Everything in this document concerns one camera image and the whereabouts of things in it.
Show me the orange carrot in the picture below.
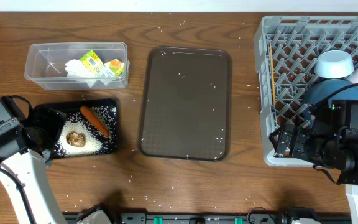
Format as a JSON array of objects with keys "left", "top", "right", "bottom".
[{"left": 80, "top": 106, "right": 110, "bottom": 138}]

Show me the dark brown serving tray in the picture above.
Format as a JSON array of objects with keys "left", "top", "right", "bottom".
[{"left": 137, "top": 47, "right": 232, "bottom": 162}]

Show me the black waste tray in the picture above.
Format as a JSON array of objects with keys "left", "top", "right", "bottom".
[{"left": 35, "top": 98, "right": 118, "bottom": 159}]

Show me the green snack wrapper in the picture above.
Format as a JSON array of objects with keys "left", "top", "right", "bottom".
[{"left": 80, "top": 50, "right": 124, "bottom": 77}]

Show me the golden brown food scrap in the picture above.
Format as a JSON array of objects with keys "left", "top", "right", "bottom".
[{"left": 66, "top": 132, "right": 86, "bottom": 147}]

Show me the white napkin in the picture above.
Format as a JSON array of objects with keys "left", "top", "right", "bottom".
[{"left": 65, "top": 59, "right": 109, "bottom": 88}]

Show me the right black cable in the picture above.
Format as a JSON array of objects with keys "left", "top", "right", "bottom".
[{"left": 309, "top": 81, "right": 358, "bottom": 113}]

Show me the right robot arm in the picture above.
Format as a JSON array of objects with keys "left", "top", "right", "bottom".
[{"left": 269, "top": 100, "right": 358, "bottom": 223}]

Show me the dark blue plate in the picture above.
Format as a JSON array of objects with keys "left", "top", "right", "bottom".
[{"left": 302, "top": 78, "right": 358, "bottom": 125}]

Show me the grey dishwasher rack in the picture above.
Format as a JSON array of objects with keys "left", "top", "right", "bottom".
[{"left": 254, "top": 16, "right": 358, "bottom": 167}]

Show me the clear plastic bin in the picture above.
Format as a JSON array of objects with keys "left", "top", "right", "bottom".
[{"left": 25, "top": 42, "right": 129, "bottom": 90}]

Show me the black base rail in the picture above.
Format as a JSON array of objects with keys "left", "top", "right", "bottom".
[{"left": 63, "top": 207, "right": 352, "bottom": 224}]

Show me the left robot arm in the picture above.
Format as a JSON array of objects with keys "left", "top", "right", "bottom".
[{"left": 0, "top": 95, "right": 113, "bottom": 224}]

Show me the white rice pile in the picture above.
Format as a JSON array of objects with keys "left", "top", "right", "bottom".
[{"left": 55, "top": 106, "right": 117, "bottom": 158}]

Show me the light blue bowl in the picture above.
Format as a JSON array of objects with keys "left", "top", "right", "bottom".
[{"left": 314, "top": 50, "right": 354, "bottom": 79}]

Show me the wooden chopstick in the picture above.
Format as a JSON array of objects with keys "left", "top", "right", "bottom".
[{"left": 269, "top": 42, "right": 276, "bottom": 106}]

